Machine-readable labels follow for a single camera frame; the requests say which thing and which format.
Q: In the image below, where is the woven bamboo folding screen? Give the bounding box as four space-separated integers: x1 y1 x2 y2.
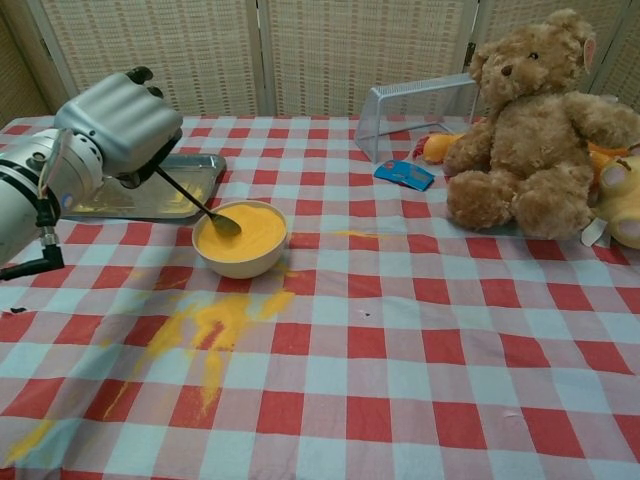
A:
0 0 640 129

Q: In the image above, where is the yellow powder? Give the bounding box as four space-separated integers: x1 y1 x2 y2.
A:
134 289 296 416

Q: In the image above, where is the silver black robot left hand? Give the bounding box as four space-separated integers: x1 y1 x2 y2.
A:
53 65 185 190

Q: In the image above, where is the red white checkered tablecloth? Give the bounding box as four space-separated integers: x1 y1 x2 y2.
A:
0 115 640 480

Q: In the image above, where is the silver mesh metal rack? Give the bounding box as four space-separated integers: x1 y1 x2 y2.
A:
354 72 481 164

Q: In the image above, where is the blue card package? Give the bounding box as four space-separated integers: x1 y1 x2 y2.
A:
373 159 435 192

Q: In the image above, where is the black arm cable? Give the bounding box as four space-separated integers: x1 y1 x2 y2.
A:
0 194 66 281

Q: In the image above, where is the dark metal spoon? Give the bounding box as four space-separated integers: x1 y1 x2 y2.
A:
154 166 243 238

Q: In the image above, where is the yellow plush toy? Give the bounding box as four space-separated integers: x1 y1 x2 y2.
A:
589 149 640 247

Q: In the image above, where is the cream ceramic bowl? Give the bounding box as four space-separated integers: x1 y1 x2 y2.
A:
192 199 289 280

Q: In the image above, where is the stainless steel rectangular tray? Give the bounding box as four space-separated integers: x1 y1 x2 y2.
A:
59 153 228 223

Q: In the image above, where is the brown teddy bear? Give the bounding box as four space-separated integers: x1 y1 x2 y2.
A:
443 8 640 239

